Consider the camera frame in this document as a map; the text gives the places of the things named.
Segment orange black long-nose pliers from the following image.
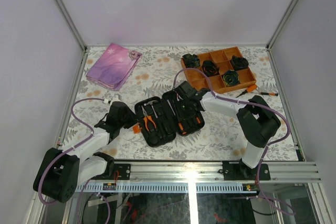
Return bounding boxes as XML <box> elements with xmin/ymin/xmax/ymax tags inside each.
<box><xmin>142</xmin><ymin>106</ymin><xmax>156</xmax><ymax>132</ymax></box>

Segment black orange handled screwdriver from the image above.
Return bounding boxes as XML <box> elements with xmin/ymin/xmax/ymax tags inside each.
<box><xmin>178</xmin><ymin>120</ymin><xmax>187</xmax><ymax>135</ymax></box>

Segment small steel hammer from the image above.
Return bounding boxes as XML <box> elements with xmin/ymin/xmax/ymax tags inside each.
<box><xmin>145</xmin><ymin>100</ymin><xmax>158</xmax><ymax>119</ymax></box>

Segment black plastic tool case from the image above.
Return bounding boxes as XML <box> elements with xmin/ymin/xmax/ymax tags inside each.
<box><xmin>133</xmin><ymin>90</ymin><xmax>205</xmax><ymax>147</ymax></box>

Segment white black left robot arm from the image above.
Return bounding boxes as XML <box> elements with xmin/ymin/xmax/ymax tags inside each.
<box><xmin>33</xmin><ymin>100</ymin><xmax>137</xmax><ymax>205</ymax></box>

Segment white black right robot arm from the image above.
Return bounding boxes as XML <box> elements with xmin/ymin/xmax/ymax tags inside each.
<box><xmin>173</xmin><ymin>81</ymin><xmax>281</xmax><ymax>179</ymax></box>

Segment black rolled tape far left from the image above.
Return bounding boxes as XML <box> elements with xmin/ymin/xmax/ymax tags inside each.
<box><xmin>182</xmin><ymin>54</ymin><xmax>200</xmax><ymax>68</ymax></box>

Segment black rolled tape centre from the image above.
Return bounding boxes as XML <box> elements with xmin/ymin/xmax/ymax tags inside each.
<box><xmin>201</xmin><ymin>60</ymin><xmax>219</xmax><ymax>77</ymax></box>

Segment black green rolled tape front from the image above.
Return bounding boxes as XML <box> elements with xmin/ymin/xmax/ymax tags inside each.
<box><xmin>222</xmin><ymin>70</ymin><xmax>240</xmax><ymax>87</ymax></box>

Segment orange compartment tray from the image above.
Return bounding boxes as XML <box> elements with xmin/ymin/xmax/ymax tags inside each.
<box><xmin>181</xmin><ymin>47</ymin><xmax>256</xmax><ymax>94</ymax></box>

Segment purple folded cloth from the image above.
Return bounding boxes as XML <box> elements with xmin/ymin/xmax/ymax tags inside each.
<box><xmin>86</xmin><ymin>43</ymin><xmax>142</xmax><ymax>91</ymax></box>

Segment black rolled tape far right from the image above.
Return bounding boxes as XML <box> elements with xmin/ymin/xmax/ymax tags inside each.
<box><xmin>230</xmin><ymin>56</ymin><xmax>249</xmax><ymax>71</ymax></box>

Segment small black orange screwdriver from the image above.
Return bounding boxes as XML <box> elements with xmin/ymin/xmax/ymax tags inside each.
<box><xmin>258</xmin><ymin>92</ymin><xmax>279</xmax><ymax>97</ymax></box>

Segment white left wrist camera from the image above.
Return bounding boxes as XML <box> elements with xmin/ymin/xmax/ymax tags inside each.
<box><xmin>103</xmin><ymin>94</ymin><xmax>122</xmax><ymax>104</ymax></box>

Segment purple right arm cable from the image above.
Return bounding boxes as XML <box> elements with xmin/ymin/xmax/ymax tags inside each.
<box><xmin>172</xmin><ymin>68</ymin><xmax>296</xmax><ymax>217</ymax></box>

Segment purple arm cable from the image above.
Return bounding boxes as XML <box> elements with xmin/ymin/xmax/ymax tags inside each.
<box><xmin>36</xmin><ymin>97</ymin><xmax>113</xmax><ymax>224</ymax></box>
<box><xmin>172</xmin><ymin>68</ymin><xmax>296</xmax><ymax>217</ymax></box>

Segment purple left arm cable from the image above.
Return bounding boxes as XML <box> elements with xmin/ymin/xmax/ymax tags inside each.
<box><xmin>36</xmin><ymin>97</ymin><xmax>113</xmax><ymax>224</ymax></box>

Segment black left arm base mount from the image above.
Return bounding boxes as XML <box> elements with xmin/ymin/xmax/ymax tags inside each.
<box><xmin>97</xmin><ymin>163</ymin><xmax>131</xmax><ymax>180</ymax></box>

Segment aluminium front rail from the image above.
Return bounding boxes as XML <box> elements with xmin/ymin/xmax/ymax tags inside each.
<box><xmin>73</xmin><ymin>160</ymin><xmax>322</xmax><ymax>183</ymax></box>

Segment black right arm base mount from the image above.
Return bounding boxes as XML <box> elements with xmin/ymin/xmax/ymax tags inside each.
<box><xmin>222</xmin><ymin>160</ymin><xmax>271</xmax><ymax>181</ymax></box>

